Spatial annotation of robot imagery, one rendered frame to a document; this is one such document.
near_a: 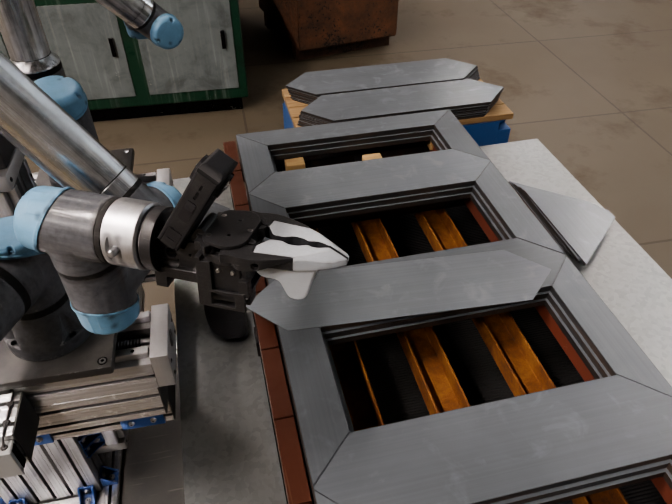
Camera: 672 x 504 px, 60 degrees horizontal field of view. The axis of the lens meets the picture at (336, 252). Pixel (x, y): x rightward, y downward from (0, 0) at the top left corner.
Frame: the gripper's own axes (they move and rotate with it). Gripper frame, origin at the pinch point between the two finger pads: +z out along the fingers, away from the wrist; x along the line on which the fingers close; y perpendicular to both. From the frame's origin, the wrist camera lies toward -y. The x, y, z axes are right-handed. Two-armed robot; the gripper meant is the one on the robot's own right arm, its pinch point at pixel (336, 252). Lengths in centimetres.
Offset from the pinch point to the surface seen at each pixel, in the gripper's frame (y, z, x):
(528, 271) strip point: 49, 31, -77
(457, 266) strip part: 49, 14, -74
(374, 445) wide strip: 57, 4, -22
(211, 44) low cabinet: 62, -144, -282
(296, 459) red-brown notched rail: 61, -10, -19
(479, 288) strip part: 50, 20, -68
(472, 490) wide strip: 57, 22, -18
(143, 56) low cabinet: 69, -180, -266
